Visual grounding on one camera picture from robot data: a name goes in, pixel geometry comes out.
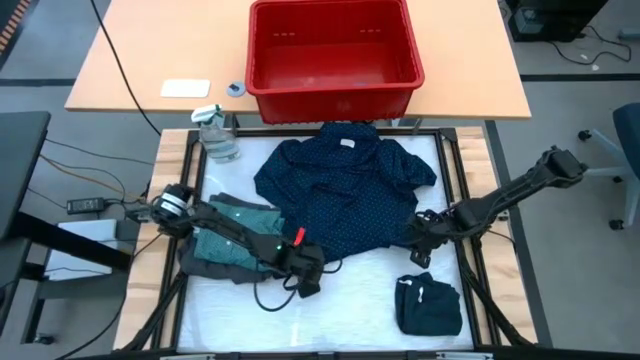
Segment black equipment case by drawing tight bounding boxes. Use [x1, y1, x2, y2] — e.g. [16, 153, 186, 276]
[504, 0, 609, 44]

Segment clear spray bottle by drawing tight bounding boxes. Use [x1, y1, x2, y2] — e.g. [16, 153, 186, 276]
[190, 103, 242, 164]

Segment dark grey shorts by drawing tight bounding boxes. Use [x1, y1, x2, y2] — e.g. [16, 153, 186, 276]
[177, 192, 286, 285]

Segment black aluminium table frame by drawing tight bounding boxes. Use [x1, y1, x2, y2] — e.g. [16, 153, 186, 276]
[117, 125, 539, 351]

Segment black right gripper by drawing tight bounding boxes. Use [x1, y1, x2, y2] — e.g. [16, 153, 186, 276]
[408, 209, 451, 265]

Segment navy blue garment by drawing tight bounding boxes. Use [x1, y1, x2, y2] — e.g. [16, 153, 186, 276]
[253, 121, 439, 264]

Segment white flat card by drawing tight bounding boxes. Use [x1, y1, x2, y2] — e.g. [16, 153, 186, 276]
[160, 78, 211, 98]

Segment light wooden desk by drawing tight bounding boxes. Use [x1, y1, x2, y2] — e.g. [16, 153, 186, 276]
[64, 0, 532, 121]

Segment red plastic laundry bin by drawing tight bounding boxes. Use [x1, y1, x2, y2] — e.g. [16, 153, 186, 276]
[244, 0, 426, 125]

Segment black desk cable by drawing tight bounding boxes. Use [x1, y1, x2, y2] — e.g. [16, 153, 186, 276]
[88, 0, 162, 136]

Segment teal patterned shirt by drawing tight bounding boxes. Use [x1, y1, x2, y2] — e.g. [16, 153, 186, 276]
[192, 199, 286, 274]

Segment white box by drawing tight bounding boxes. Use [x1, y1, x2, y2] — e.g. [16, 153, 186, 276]
[47, 219, 121, 286]

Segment orange black striped strip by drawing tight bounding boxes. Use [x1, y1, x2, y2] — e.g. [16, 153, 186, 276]
[0, 0, 34, 51]

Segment black power adapter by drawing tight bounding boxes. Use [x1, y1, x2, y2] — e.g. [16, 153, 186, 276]
[66, 197, 107, 217]

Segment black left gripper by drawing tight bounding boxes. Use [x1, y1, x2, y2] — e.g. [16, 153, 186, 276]
[285, 242, 326, 300]

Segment black side table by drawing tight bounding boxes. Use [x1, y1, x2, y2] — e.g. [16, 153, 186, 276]
[0, 109, 134, 360]

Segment dark navy shorts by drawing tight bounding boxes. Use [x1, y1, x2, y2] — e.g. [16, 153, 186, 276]
[393, 272, 464, 337]

